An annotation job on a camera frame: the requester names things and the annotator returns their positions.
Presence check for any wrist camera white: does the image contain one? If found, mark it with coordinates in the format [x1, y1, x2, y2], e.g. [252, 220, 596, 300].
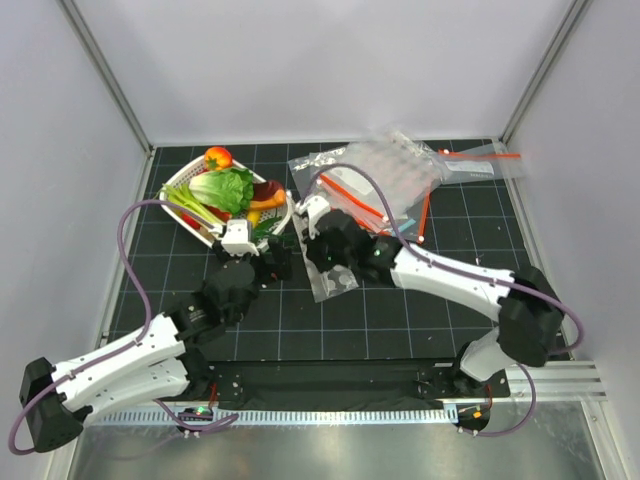
[293, 195, 331, 239]
[220, 219, 259, 257]

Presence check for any slotted cable duct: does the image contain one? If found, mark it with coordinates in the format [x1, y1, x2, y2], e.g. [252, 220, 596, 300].
[94, 405, 458, 427]

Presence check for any red chili pepper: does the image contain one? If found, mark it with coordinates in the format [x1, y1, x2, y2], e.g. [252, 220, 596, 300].
[181, 212, 201, 231]

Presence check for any purple cable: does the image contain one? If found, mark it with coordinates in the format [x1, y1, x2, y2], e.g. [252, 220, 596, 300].
[303, 162, 586, 439]
[8, 198, 241, 457]

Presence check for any right aluminium frame post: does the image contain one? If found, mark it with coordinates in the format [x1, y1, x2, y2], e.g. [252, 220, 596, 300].
[499, 0, 593, 144]

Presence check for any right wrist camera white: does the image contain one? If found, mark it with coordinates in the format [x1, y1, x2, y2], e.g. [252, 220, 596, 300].
[293, 195, 331, 239]

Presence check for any green lettuce head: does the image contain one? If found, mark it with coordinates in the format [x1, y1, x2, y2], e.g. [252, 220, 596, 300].
[189, 168, 254, 215]

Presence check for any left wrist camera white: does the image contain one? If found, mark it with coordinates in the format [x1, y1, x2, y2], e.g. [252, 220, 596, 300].
[220, 219, 259, 257]

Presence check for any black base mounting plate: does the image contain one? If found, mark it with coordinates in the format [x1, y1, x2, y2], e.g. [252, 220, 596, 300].
[161, 358, 510, 412]

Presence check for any white perforated plastic basket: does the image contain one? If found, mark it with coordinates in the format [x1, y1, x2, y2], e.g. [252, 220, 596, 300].
[158, 147, 292, 250]

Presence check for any aluminium frame post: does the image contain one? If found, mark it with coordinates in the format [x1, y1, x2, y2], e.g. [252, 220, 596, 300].
[57, 0, 153, 157]
[499, 0, 593, 144]

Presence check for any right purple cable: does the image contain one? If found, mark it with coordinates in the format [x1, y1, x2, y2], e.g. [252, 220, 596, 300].
[303, 162, 586, 439]

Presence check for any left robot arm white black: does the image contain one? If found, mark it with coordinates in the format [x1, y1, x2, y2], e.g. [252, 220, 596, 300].
[9, 239, 292, 455]

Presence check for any black grid cutting mat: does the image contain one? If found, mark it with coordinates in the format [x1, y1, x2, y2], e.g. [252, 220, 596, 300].
[102, 135, 574, 362]

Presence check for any orange red tomato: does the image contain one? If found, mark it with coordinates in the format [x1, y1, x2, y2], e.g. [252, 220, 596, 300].
[203, 146, 233, 171]

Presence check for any left aluminium frame post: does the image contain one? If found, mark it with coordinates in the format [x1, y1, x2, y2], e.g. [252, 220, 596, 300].
[57, 0, 153, 157]

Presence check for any green onion stalk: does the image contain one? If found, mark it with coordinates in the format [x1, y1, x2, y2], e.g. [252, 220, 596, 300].
[160, 184, 224, 230]

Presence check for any pile of zip bags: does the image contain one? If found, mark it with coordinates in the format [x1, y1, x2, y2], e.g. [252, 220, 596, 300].
[287, 128, 446, 244]

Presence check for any flat zip bag red zipper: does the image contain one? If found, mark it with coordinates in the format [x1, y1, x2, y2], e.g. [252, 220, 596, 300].
[434, 144, 526, 184]

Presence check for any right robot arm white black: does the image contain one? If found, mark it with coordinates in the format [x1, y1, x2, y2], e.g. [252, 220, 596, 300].
[294, 209, 565, 397]

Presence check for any dark red sausage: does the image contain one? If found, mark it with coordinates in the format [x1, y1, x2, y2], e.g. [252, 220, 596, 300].
[252, 180, 284, 202]

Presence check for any yellow pepper piece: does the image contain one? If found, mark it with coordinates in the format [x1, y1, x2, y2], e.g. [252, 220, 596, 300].
[246, 210, 262, 226]

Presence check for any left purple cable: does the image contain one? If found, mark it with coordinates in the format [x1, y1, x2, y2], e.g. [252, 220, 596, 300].
[8, 198, 241, 457]

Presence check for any clear dotted zip bag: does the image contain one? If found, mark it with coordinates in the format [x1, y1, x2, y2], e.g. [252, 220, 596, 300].
[292, 214, 359, 303]

